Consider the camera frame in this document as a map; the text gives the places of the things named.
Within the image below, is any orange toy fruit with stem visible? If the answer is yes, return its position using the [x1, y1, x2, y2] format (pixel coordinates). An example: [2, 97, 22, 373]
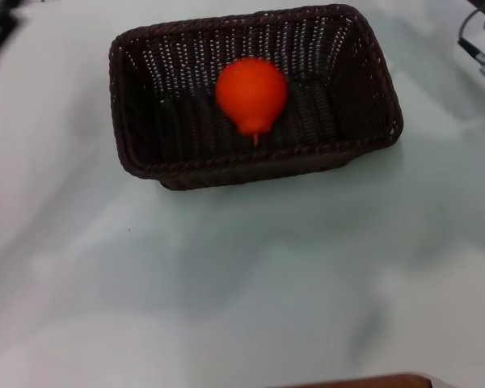
[214, 57, 289, 147]

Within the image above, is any dark brown woven basket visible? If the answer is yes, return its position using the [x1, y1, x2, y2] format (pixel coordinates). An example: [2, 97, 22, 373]
[108, 3, 404, 192]

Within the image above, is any brown rounded panel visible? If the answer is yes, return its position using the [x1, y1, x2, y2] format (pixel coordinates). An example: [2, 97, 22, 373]
[282, 373, 434, 388]

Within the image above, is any thin grey gripper cable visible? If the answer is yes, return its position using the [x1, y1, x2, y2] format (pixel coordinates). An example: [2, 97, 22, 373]
[458, 6, 485, 58]

